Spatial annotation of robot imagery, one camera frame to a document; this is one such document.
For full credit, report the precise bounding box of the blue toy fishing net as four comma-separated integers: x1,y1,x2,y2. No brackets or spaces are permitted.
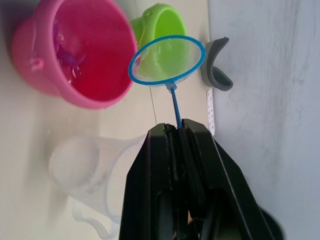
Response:
128,35,207,129

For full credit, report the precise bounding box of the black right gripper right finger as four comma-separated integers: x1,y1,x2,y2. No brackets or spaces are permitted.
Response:
178,118,278,240

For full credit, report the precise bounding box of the grey curved plastic clamp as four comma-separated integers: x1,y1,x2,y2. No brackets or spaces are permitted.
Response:
200,37,234,92

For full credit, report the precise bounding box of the green plastic bucket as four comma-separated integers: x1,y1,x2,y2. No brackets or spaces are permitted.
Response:
130,3,189,80

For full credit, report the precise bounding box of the white printed label strip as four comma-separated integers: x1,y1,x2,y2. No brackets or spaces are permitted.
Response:
206,89,216,137

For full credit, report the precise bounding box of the pink plastic bucket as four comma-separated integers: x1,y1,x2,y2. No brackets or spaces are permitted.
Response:
11,0,139,110

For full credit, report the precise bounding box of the clear plastic cup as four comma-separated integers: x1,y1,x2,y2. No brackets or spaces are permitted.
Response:
48,133,148,239

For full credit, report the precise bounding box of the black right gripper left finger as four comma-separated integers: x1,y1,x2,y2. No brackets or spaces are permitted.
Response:
118,122,181,240

